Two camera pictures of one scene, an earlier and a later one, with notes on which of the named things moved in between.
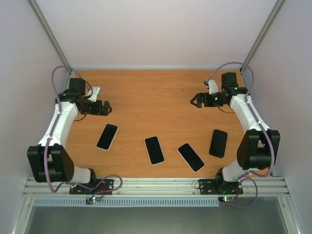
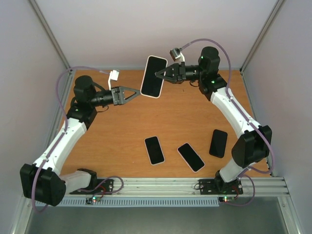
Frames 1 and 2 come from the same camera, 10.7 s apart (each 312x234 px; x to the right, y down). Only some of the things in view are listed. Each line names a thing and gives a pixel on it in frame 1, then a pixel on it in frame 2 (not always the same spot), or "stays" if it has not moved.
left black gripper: [98, 110] → [122, 100]
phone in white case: [154, 150] stays
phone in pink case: [190, 157] stays
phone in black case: [218, 143] stays
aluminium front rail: [161, 187] stays
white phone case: [107, 136] → [144, 75]
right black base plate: [219, 186] stays
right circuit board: [226, 198] stays
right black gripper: [202, 100] → [181, 73]
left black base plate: [97, 186] stays
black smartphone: [107, 136] → [152, 84]
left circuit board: [93, 200] stays
